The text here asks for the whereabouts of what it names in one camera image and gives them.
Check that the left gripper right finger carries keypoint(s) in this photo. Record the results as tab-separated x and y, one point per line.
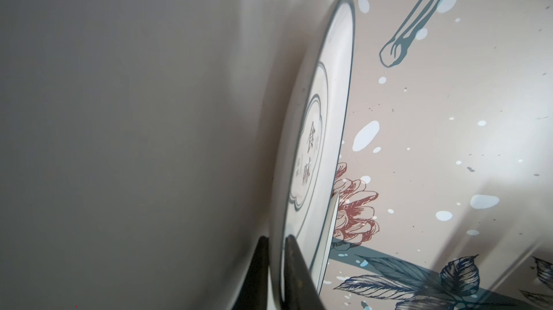
300	292

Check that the white plate black rim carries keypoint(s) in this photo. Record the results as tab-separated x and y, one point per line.
309	146

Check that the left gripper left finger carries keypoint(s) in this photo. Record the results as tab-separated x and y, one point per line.
253	294

